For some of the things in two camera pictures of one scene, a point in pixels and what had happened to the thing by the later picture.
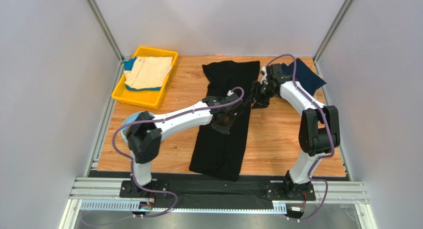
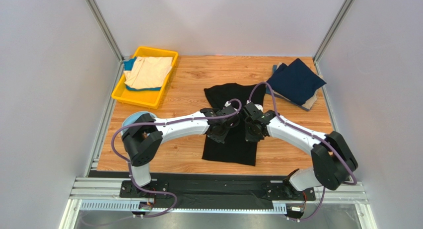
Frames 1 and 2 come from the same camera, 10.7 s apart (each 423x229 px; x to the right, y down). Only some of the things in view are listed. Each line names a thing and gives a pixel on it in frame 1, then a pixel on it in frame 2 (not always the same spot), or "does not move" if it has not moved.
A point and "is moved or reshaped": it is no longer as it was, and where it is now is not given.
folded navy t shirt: x=305 y=76 does not move
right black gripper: x=261 y=93 to x=251 y=135
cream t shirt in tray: x=148 y=72 does not move
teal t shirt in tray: x=128 y=65 does not move
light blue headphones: x=130 y=119 does not move
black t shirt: x=214 y=153 is moved or reshaped
